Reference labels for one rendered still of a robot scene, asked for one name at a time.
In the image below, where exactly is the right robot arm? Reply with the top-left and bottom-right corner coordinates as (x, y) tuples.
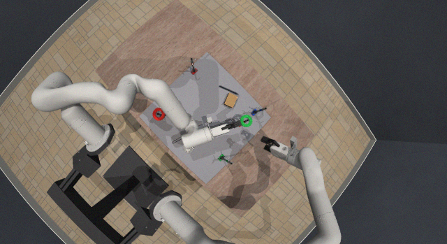
(153, 136), (341, 244)

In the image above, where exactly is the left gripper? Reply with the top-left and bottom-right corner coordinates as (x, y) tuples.
(210, 120), (242, 140)

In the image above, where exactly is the tan cardboard box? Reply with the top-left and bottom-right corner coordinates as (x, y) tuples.
(224, 92), (237, 108)

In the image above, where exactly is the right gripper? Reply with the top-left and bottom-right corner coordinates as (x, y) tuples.
(261, 136), (293, 162)

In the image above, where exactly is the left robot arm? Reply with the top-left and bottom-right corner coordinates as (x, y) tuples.
(31, 71), (212, 152)

